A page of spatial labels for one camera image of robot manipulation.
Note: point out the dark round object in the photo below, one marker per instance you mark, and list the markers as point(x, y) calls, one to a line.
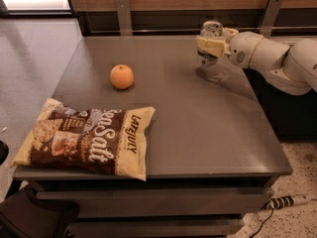
point(4, 151)

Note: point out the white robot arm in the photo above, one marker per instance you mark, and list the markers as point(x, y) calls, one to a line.
point(291, 69)

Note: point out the grey drawer cabinet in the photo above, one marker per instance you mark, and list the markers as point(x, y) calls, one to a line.
point(212, 155)

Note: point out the right metal wall bracket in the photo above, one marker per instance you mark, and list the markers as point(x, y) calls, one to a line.
point(271, 11)

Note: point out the metal rail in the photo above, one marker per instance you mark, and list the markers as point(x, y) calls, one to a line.
point(276, 31)

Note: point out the metal wall bracket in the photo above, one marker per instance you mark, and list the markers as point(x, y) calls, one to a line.
point(124, 17)
point(271, 11)

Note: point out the black chair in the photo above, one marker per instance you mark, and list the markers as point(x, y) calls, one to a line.
point(22, 215)

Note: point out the green white 7up can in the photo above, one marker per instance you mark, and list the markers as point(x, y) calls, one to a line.
point(210, 29)

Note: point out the white power strip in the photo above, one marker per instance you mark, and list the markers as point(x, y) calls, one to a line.
point(287, 201)

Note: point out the orange fruit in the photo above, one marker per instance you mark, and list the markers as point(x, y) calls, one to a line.
point(121, 76)

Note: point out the left metal wall bracket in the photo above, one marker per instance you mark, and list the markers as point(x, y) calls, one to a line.
point(124, 17)

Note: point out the brown yellow chip bag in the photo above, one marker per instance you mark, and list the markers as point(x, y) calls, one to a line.
point(103, 141)

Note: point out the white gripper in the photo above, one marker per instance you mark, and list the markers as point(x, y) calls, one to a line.
point(240, 50)

